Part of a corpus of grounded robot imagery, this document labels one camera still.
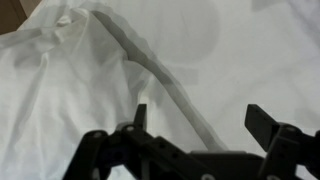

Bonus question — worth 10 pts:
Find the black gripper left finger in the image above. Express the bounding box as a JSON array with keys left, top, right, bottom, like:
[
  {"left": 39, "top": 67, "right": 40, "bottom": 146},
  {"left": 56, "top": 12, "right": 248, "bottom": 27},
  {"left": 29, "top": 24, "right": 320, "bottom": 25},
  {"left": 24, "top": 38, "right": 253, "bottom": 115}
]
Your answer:
[{"left": 61, "top": 103, "right": 188, "bottom": 180}]

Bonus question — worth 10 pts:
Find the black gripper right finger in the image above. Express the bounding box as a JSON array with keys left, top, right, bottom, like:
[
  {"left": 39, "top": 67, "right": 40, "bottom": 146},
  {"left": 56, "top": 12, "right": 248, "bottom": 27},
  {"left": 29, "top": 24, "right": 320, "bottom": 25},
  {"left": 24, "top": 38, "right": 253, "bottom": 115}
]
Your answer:
[{"left": 245, "top": 104, "right": 320, "bottom": 180}]

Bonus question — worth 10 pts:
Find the white duvet blanket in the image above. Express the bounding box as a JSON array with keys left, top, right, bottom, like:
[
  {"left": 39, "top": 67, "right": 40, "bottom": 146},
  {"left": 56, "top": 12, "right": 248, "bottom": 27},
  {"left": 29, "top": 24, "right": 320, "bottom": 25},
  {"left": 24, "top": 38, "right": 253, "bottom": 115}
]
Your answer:
[{"left": 0, "top": 0, "right": 320, "bottom": 180}]

